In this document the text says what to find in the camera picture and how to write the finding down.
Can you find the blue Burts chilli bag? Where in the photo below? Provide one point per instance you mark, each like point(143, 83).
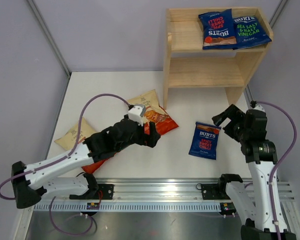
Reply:
point(218, 30)
point(205, 141)

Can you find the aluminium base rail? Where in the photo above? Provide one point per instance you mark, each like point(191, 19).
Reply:
point(140, 195)

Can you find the blue Burts sea salt bag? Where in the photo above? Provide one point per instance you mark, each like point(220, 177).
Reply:
point(249, 32)

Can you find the cream orange cassava chips bag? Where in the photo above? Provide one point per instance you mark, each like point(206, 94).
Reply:
point(154, 113)

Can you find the cream orange cassava bag left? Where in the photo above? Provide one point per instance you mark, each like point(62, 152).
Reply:
point(68, 140)

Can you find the wooden two-tier shelf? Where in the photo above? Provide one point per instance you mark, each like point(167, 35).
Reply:
point(188, 65)

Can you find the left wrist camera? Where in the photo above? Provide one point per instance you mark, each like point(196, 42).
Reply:
point(136, 113)

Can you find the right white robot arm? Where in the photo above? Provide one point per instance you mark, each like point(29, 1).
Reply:
point(261, 218)

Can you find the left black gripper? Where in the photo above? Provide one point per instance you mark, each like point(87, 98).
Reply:
point(149, 140)

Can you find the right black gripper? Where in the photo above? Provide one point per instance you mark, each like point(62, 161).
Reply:
point(236, 115)

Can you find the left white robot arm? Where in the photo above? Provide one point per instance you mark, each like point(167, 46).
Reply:
point(43, 179)

